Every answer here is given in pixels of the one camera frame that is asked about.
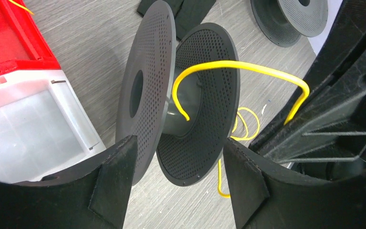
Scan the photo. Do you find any white plastic bin near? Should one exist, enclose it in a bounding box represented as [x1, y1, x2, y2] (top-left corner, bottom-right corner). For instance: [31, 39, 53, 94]
[0, 70, 106, 184]

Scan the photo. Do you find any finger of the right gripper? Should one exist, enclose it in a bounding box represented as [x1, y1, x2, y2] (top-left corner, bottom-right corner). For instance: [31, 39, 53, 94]
[249, 0, 366, 164]

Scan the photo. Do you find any black cable spool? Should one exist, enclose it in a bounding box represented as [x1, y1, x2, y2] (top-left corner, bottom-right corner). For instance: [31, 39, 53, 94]
[115, 0, 240, 187]
[250, 0, 328, 48]

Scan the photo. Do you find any red plastic bin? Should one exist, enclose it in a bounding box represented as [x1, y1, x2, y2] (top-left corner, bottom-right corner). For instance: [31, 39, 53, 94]
[0, 0, 61, 75]

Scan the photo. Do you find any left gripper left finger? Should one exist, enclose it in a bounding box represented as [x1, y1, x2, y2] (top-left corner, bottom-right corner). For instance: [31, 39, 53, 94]
[0, 135, 138, 229]

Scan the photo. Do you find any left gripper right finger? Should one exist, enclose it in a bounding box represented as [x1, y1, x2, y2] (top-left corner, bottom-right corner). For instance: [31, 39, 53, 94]
[223, 138, 366, 229]

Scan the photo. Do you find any black cloth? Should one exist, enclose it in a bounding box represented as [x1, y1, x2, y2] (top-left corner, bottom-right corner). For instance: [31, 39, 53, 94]
[136, 0, 217, 41]

